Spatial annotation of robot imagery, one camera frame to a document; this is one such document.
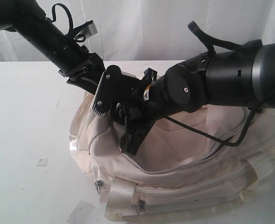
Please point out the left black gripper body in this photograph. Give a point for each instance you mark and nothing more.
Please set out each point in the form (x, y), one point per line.
(87, 74)

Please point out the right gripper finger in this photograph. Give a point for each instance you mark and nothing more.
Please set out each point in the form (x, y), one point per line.
(133, 138)

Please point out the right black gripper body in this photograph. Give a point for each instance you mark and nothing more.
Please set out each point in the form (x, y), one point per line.
(137, 102)

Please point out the cream fabric duffel bag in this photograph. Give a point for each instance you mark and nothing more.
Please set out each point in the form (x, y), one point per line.
(178, 173)

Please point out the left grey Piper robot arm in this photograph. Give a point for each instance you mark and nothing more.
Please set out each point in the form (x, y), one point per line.
(66, 51)

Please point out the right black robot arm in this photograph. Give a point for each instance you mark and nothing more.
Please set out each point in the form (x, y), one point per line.
(227, 74)

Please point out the white tag TONLION text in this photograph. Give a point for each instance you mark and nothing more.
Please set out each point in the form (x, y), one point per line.
(81, 213)

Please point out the clear tape scrap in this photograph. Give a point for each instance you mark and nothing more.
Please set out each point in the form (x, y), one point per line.
(42, 162)

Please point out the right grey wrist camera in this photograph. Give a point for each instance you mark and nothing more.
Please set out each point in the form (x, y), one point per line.
(107, 91)

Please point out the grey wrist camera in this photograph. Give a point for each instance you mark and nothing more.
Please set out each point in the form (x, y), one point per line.
(86, 30)
(107, 91)

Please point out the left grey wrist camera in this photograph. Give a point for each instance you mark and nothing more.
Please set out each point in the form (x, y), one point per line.
(86, 30)

